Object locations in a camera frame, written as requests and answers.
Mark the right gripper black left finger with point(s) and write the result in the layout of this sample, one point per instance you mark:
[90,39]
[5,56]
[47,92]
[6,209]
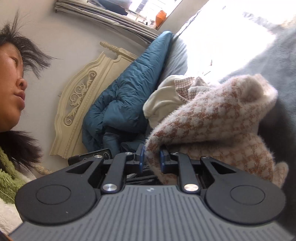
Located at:
[69,194]

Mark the grey fleece bed blanket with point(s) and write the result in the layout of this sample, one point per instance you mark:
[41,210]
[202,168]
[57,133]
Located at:
[271,53]

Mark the cream carved wooden headboard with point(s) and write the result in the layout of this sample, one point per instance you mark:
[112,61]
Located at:
[78,96]

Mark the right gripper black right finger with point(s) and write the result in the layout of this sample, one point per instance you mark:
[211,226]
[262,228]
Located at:
[230,193]

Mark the person with dark hair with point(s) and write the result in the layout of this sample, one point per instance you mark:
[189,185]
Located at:
[20,153]

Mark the cream fleece garment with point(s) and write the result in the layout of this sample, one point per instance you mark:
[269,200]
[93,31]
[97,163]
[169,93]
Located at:
[162,101]

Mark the pink houndstooth fuzzy sweater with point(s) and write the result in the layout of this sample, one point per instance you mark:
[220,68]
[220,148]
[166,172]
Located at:
[221,122]

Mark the teal quilted duvet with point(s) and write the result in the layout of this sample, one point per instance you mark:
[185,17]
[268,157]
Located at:
[116,121]

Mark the orange object on windowsill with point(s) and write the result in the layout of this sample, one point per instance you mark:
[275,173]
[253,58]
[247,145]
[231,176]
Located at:
[160,17]

